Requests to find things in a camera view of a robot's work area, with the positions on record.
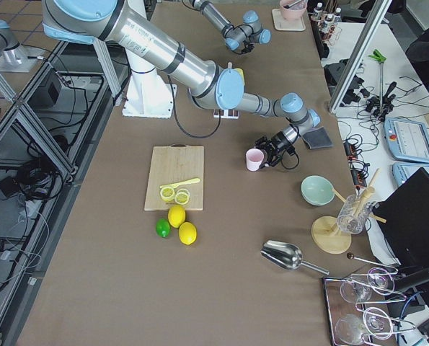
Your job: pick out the yellow lemon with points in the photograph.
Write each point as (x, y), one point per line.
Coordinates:
(187, 233)
(176, 216)

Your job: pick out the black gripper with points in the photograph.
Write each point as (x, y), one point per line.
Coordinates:
(277, 141)
(247, 46)

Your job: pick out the cream tray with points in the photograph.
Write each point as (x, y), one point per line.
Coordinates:
(295, 24)

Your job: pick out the pink cup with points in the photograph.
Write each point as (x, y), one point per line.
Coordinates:
(254, 158)

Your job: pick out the grey cloth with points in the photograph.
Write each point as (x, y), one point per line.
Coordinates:
(317, 138)

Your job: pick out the yellow cup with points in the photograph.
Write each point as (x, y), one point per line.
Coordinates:
(240, 72)

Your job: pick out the metal scoop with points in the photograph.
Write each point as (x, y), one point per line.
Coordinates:
(288, 256)

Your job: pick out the glass mug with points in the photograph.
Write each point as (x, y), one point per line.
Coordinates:
(353, 216)

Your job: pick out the wooden mug tree stand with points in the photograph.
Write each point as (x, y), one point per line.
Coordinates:
(325, 231)

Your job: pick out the pink bowl with ice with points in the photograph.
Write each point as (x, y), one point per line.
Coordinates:
(292, 9)

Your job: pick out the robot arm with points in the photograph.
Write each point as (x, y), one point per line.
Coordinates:
(209, 85)
(239, 39)

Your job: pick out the aluminium frame post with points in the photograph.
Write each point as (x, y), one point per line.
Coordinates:
(373, 21)

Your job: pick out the wooden cutting board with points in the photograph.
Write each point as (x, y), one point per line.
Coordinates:
(171, 164)

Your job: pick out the lemon slice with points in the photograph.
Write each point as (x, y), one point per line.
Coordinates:
(167, 194)
(182, 196)

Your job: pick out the green lime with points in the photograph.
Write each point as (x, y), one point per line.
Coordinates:
(163, 228)

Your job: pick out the green bowl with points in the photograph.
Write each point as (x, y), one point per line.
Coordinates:
(317, 190)

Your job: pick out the blue teach pendant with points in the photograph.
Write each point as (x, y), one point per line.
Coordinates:
(407, 140)
(402, 172)

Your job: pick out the wine glass rack tray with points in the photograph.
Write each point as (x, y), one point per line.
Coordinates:
(356, 308)

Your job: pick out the white wire cup holder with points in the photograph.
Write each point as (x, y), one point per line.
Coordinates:
(228, 92)

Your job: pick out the black monitor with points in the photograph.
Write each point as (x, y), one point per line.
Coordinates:
(406, 229)

